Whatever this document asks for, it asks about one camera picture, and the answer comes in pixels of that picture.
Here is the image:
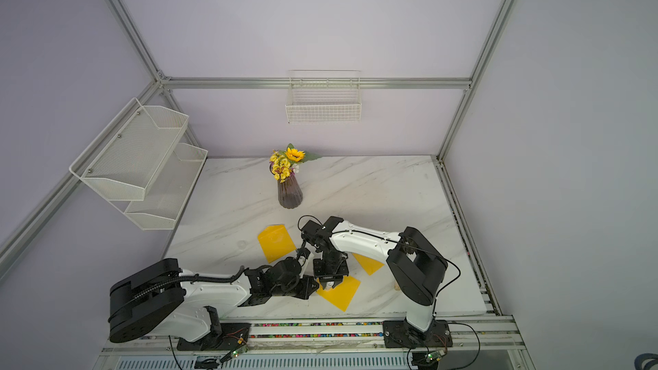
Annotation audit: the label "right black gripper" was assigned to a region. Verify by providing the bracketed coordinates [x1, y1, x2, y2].
[314, 251, 351, 287]

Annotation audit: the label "yellow envelope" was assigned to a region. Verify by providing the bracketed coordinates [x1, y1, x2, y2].
[353, 254, 384, 276]
[317, 277, 361, 312]
[257, 224, 296, 263]

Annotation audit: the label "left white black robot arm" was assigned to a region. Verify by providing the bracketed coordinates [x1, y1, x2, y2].
[108, 250, 320, 349]

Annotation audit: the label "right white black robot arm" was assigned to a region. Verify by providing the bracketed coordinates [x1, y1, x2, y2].
[300, 216, 452, 334]

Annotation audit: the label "dark ribbed vase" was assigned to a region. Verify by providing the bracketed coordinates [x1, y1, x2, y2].
[278, 175, 303, 209]

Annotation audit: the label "yellow artificial flowers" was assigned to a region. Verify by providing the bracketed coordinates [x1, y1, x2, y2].
[268, 144, 320, 183]

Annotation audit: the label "white mesh lower shelf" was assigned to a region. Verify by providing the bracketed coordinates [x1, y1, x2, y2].
[123, 143, 207, 231]

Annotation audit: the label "white mesh shelf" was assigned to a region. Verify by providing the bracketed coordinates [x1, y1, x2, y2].
[123, 143, 207, 231]
[70, 99, 188, 201]

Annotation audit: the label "white mesh upper shelf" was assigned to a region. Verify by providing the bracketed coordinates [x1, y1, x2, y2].
[70, 99, 188, 201]

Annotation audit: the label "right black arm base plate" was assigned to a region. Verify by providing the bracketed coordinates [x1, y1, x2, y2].
[382, 320, 453, 349]

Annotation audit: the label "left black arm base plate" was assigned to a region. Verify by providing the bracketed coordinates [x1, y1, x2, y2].
[176, 323, 251, 351]

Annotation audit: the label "white wire wall basket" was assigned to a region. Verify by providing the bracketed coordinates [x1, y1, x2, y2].
[285, 70, 363, 124]

